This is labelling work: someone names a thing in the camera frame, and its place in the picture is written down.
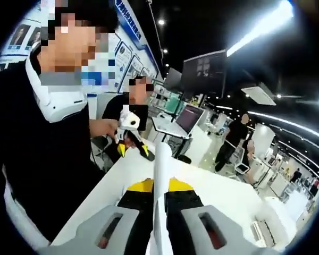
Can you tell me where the ceiling air conditioner unit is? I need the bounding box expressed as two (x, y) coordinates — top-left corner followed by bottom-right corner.
(241, 82), (277, 106)

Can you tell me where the small dark monitor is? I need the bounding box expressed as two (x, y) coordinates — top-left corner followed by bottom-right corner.
(163, 67), (183, 91)

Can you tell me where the wall poster board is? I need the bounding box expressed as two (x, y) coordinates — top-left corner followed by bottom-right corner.
(0, 0), (163, 94)

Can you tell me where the white table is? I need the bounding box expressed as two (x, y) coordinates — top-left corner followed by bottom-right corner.
(51, 144), (287, 248)

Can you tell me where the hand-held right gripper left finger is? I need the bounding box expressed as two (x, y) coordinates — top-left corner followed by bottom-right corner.
(38, 178), (155, 255)

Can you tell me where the open laptop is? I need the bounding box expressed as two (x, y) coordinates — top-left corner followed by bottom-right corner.
(152, 104), (205, 139)

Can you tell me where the person's black shirt torso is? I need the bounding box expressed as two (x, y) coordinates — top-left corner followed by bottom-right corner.
(0, 61), (107, 242)

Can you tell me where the person's head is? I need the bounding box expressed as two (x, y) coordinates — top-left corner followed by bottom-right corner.
(53, 0), (121, 37)

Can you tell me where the green panel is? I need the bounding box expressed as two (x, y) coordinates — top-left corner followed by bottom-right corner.
(164, 92), (186, 115)

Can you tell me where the single white paper sheet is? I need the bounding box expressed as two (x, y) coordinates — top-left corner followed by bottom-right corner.
(148, 142), (173, 255)

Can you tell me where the white neck-worn device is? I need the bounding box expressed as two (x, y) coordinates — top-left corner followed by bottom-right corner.
(25, 42), (89, 123)

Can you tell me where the long ceiling light strip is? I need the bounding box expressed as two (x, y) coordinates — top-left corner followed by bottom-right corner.
(225, 0), (295, 58)
(248, 110), (319, 152)

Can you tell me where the person's left hand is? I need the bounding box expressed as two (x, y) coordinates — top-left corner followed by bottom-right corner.
(102, 119), (121, 143)

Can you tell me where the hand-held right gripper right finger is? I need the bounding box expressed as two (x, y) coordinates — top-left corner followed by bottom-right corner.
(164, 178), (281, 255)

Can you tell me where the metal shelf rack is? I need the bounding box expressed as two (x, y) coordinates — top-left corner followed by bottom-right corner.
(148, 78), (176, 117)

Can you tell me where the white swivel chair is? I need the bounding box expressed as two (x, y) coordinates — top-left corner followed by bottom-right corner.
(235, 161), (250, 176)

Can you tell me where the large black monitor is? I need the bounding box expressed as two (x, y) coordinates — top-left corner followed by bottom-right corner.
(181, 49), (227, 94)

